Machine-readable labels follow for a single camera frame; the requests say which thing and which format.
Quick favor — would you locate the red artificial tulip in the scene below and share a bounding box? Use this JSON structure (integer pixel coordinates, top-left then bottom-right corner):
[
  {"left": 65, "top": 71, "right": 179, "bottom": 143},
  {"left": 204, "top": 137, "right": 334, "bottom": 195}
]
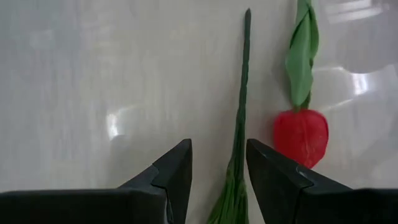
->
[{"left": 273, "top": 0, "right": 330, "bottom": 169}]

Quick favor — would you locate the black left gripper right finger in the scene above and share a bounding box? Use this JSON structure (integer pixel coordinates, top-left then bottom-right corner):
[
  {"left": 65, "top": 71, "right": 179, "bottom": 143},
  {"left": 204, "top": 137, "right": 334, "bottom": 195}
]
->
[{"left": 246, "top": 138, "right": 398, "bottom": 224}]

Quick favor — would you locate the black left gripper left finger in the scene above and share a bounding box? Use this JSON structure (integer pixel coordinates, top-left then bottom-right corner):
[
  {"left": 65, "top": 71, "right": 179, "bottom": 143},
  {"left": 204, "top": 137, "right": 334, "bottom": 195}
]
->
[{"left": 0, "top": 138, "right": 193, "bottom": 224}]

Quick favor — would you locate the black artificial tulip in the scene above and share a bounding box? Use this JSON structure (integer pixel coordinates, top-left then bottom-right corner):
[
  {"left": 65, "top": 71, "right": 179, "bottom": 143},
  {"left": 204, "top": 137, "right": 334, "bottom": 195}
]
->
[{"left": 206, "top": 8, "right": 252, "bottom": 224}]

